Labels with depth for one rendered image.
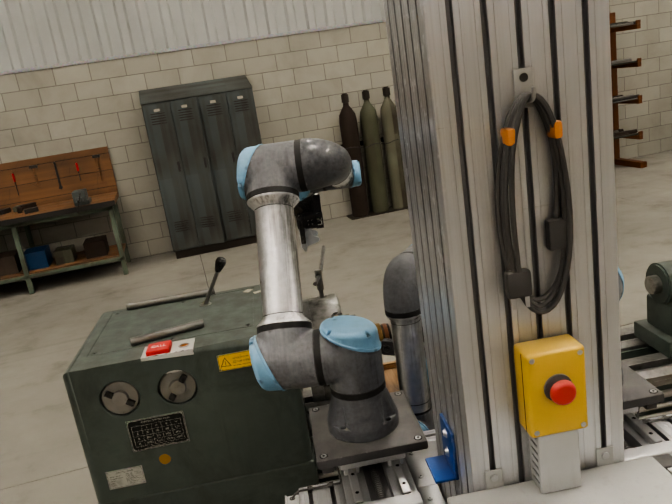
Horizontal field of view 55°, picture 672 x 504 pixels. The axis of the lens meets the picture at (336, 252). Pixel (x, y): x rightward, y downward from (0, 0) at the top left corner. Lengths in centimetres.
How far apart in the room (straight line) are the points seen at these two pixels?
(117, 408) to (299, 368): 67
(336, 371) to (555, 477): 47
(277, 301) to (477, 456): 53
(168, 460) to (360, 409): 71
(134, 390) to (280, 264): 62
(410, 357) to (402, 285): 19
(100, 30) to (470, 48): 770
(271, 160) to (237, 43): 706
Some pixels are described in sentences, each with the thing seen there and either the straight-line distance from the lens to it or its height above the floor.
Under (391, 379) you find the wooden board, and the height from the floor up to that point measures 88.
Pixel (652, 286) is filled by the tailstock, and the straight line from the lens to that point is 231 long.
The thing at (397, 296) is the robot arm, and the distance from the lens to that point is 157.
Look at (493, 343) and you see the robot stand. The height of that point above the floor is 147.
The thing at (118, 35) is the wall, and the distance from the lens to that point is 848.
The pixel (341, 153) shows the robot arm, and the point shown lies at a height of 171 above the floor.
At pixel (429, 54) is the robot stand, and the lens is 89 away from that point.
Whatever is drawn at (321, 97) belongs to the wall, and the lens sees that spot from 861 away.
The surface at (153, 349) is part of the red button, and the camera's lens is 176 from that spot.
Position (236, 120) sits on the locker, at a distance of 790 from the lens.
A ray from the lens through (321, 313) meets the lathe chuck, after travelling 190.
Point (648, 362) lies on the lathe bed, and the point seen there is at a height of 86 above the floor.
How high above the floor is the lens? 188
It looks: 15 degrees down
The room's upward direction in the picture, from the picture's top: 9 degrees counter-clockwise
